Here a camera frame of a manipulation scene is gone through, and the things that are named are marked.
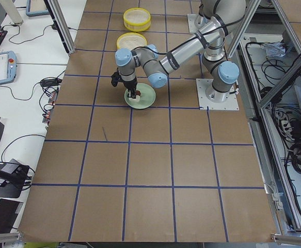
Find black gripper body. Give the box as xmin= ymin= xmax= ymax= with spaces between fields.
xmin=121 ymin=78 xmax=137 ymax=90

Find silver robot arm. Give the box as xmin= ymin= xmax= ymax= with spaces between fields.
xmin=111 ymin=1 xmax=246 ymax=103

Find near yellow bamboo steamer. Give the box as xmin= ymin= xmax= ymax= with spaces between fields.
xmin=116 ymin=33 xmax=148 ymax=50

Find yellow bamboo steamer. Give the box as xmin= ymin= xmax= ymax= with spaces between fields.
xmin=116 ymin=33 xmax=148 ymax=50
xmin=123 ymin=7 xmax=151 ymax=32

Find far yellow bamboo steamer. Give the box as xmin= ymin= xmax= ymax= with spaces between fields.
xmin=123 ymin=7 xmax=151 ymax=32

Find green round plate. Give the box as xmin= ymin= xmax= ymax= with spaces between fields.
xmin=124 ymin=83 xmax=156 ymax=110

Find black power adapter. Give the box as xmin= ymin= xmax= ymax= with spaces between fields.
xmin=40 ymin=78 xmax=62 ymax=87

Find blue teach pendant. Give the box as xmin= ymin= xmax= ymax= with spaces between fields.
xmin=26 ymin=0 xmax=49 ymax=17
xmin=0 ymin=51 xmax=17 ymax=85

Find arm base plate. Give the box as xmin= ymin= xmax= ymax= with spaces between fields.
xmin=196 ymin=79 xmax=240 ymax=111
xmin=187 ymin=14 xmax=209 ymax=34

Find aluminium frame post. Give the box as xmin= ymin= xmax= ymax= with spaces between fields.
xmin=44 ymin=0 xmax=75 ymax=55

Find coiled black cables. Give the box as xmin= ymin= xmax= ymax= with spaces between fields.
xmin=258 ymin=43 xmax=301 ymax=176

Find black camera stand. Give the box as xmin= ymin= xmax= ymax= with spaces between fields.
xmin=0 ymin=159 xmax=31 ymax=198

